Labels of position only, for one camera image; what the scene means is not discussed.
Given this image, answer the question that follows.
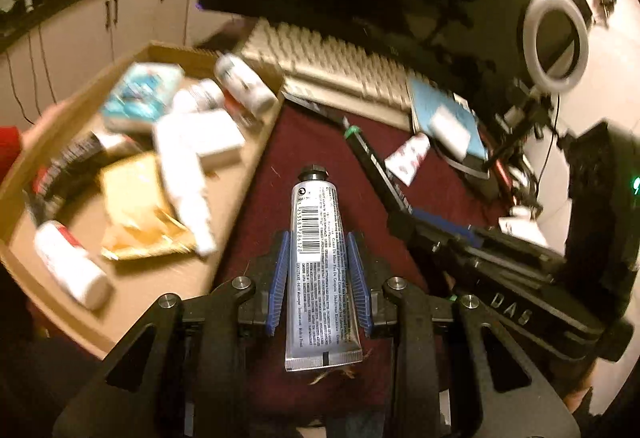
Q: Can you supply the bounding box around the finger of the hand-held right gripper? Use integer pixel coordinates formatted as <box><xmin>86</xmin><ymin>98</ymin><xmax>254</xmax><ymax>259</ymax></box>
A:
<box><xmin>386</xmin><ymin>210</ymin><xmax>485</xmax><ymax>265</ymax></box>

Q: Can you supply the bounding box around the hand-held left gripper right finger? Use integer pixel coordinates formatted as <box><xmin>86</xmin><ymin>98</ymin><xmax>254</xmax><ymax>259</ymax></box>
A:
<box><xmin>346</xmin><ymin>232</ymin><xmax>581</xmax><ymax>438</ymax></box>

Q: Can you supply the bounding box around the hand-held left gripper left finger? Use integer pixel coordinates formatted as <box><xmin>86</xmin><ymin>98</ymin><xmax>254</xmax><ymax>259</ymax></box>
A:
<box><xmin>52</xmin><ymin>230</ymin><xmax>292</xmax><ymax>438</ymax></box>

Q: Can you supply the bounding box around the silver tube black cap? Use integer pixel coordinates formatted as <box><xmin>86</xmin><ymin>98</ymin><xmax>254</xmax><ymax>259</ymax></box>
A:
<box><xmin>284</xmin><ymin>163</ymin><xmax>364</xmax><ymax>373</ymax></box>

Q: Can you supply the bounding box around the black marker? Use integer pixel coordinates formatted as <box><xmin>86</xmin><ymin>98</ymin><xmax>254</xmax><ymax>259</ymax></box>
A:
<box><xmin>344</xmin><ymin>124</ymin><xmax>417</xmax><ymax>220</ymax></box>

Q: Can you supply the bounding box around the long white tube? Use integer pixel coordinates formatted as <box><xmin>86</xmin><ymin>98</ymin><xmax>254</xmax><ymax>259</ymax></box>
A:
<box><xmin>164</xmin><ymin>153</ymin><xmax>219</xmax><ymax>257</ymax></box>

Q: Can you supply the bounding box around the cardboard box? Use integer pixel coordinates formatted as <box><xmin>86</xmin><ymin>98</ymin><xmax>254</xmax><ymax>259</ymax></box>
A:
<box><xmin>0</xmin><ymin>43</ymin><xmax>287</xmax><ymax>360</ymax></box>

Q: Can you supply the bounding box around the large white bottle red print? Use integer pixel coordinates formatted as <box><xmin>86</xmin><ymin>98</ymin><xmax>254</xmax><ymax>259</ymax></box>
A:
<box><xmin>33</xmin><ymin>220</ymin><xmax>112</xmax><ymax>312</ymax></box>

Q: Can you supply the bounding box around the white rounded object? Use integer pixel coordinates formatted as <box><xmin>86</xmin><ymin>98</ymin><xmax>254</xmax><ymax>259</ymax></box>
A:
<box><xmin>499</xmin><ymin>212</ymin><xmax>547</xmax><ymax>245</ymax></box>

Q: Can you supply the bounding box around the blue notebook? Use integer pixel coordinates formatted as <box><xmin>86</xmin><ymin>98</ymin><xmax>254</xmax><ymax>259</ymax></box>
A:
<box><xmin>406</xmin><ymin>77</ymin><xmax>490</xmax><ymax>165</ymax></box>

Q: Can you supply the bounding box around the maroon cloth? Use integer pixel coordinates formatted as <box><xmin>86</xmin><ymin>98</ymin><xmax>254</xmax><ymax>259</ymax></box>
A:
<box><xmin>214</xmin><ymin>102</ymin><xmax>507</xmax><ymax>438</ymax></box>

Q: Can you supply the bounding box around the gold foil packet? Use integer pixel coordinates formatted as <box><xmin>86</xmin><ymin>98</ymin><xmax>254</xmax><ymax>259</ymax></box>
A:
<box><xmin>99</xmin><ymin>153</ymin><xmax>197</xmax><ymax>262</ymax></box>

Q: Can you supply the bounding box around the white rectangular box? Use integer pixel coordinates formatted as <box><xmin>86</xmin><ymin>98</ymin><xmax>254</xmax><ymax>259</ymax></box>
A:
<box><xmin>152</xmin><ymin>109</ymin><xmax>247</xmax><ymax>170</ymax></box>

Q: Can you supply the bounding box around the black pen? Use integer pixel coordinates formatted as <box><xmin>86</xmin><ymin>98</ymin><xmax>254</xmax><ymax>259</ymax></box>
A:
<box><xmin>283</xmin><ymin>91</ymin><xmax>351</xmax><ymax>130</ymax></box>

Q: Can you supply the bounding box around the white keyboard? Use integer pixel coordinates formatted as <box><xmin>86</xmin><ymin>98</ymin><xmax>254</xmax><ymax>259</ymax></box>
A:
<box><xmin>239</xmin><ymin>19</ymin><xmax>417</xmax><ymax>130</ymax></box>

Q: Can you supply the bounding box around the white pink printed bottle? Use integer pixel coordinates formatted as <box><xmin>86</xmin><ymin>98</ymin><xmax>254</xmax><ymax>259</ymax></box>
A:
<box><xmin>214</xmin><ymin>54</ymin><xmax>279</xmax><ymax>117</ymax></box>

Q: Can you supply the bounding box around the small white bottle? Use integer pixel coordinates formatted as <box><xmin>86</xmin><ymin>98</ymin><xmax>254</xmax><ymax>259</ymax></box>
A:
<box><xmin>171</xmin><ymin>78</ymin><xmax>227</xmax><ymax>115</ymax></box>

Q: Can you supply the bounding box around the teal printed pack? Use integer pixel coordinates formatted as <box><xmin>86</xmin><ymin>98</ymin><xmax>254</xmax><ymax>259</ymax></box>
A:
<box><xmin>99</xmin><ymin>62</ymin><xmax>185</xmax><ymax>135</ymax></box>

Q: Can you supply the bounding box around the red cloth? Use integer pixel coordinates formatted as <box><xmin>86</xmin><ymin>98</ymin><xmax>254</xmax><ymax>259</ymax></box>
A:
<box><xmin>0</xmin><ymin>126</ymin><xmax>24</xmax><ymax>165</ymax></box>

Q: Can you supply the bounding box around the white kitchen cabinet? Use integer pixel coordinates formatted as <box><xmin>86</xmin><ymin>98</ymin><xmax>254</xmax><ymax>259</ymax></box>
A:
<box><xmin>0</xmin><ymin>0</ymin><xmax>213</xmax><ymax>129</ymax></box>

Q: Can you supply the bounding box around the ring light with black stand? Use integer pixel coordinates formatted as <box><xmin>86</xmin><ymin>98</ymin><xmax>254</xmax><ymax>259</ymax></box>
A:
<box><xmin>440</xmin><ymin>0</ymin><xmax>591</xmax><ymax>201</ymax></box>

